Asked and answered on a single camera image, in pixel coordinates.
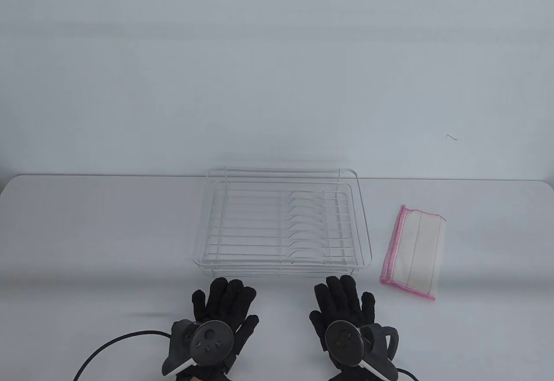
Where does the person's left hand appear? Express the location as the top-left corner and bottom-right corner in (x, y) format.
(175, 277), (260, 381)

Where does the person's right hand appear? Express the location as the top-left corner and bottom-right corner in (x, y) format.
(309, 275), (381, 381)

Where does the white wire dish rack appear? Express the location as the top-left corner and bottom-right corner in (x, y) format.
(194, 167), (373, 279)

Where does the dark grey left hand controller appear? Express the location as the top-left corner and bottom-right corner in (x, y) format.
(161, 319), (235, 377)

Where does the white pink-edged dish cloth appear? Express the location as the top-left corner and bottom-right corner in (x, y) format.
(380, 205), (447, 301)

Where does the dark grey right hand controller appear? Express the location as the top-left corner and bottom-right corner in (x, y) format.
(325, 320), (401, 381)

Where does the dark grey hand controller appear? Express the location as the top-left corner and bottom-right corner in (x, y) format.
(325, 320), (401, 381)
(161, 319), (235, 377)

